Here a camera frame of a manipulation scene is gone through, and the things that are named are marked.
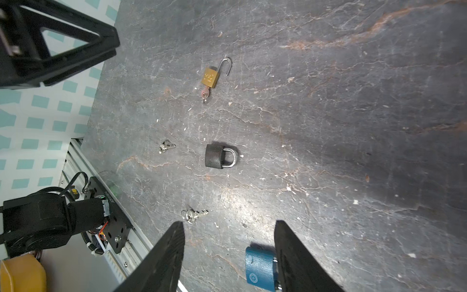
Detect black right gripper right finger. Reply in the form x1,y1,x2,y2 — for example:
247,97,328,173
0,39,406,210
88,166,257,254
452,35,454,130
274,220,343,292

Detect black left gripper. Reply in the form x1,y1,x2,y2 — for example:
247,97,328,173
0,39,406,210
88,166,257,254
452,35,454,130
1,1,120,90

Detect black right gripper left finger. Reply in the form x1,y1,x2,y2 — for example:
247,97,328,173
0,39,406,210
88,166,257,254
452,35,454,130
116,221,186,292

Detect brass padlock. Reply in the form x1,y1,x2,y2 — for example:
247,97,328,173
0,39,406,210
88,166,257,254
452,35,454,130
201,57,232,88

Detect silver key with ring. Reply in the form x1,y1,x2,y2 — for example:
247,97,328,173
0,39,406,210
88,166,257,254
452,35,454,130
201,86,210,103

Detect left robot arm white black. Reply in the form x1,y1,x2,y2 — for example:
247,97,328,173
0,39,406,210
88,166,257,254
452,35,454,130
1,1,121,258

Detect small silver key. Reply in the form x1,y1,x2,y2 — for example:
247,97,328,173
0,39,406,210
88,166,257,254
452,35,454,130
159,139,176,154

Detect blue padlock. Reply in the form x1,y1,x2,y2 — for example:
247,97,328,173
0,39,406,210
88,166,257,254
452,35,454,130
245,246,282,292

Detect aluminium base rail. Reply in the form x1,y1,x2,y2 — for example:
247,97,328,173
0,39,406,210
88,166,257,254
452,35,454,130
62,139,154,284

